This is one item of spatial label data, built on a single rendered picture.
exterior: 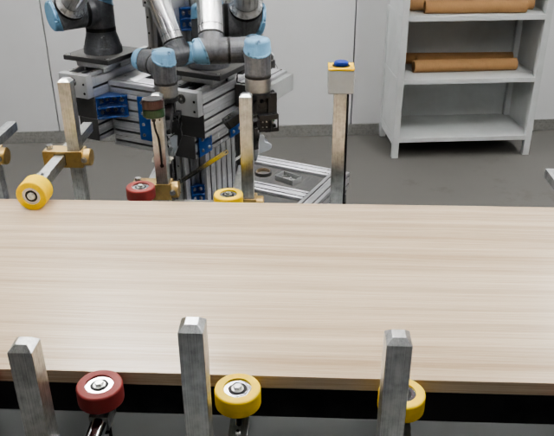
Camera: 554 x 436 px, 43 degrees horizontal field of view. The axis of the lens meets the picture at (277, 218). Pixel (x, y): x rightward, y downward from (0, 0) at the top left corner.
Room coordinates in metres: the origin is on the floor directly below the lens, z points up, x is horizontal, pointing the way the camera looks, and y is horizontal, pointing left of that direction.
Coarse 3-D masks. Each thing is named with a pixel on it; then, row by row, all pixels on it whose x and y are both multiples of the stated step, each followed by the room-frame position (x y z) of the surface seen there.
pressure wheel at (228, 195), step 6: (216, 192) 1.72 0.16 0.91; (222, 192) 1.73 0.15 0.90; (228, 192) 1.71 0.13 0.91; (234, 192) 1.73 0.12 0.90; (240, 192) 1.72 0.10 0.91; (216, 198) 1.69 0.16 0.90; (222, 198) 1.68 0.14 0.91; (228, 198) 1.68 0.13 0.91; (234, 198) 1.68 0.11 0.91; (240, 198) 1.69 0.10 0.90
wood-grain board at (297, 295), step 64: (0, 256) 1.39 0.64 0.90; (64, 256) 1.39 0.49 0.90; (128, 256) 1.39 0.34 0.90; (192, 256) 1.39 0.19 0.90; (256, 256) 1.39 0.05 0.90; (320, 256) 1.38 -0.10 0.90; (384, 256) 1.38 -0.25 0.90; (448, 256) 1.38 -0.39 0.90; (512, 256) 1.38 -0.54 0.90; (0, 320) 1.14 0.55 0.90; (64, 320) 1.14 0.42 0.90; (128, 320) 1.14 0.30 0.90; (256, 320) 1.13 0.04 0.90; (320, 320) 1.13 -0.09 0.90; (384, 320) 1.13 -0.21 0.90; (448, 320) 1.13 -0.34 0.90; (512, 320) 1.13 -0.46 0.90; (320, 384) 0.96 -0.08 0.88; (448, 384) 0.95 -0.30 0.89; (512, 384) 0.95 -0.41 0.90
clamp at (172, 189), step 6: (144, 180) 1.89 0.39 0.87; (150, 180) 1.89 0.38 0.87; (156, 186) 1.85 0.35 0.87; (162, 186) 1.85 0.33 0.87; (168, 186) 1.85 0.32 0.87; (174, 186) 1.86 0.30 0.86; (180, 186) 1.90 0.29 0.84; (156, 192) 1.85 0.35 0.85; (162, 192) 1.85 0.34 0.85; (168, 192) 1.85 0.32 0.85; (174, 192) 1.85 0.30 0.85; (156, 198) 1.85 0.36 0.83; (162, 198) 1.85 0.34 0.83; (168, 198) 1.85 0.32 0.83
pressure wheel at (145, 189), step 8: (128, 184) 1.78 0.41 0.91; (136, 184) 1.78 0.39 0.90; (144, 184) 1.78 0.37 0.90; (152, 184) 1.78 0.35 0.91; (128, 192) 1.74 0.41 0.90; (136, 192) 1.73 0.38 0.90; (144, 192) 1.73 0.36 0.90; (152, 192) 1.75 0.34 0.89; (128, 200) 1.74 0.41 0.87; (136, 200) 1.73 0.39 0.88; (144, 200) 1.73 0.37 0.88
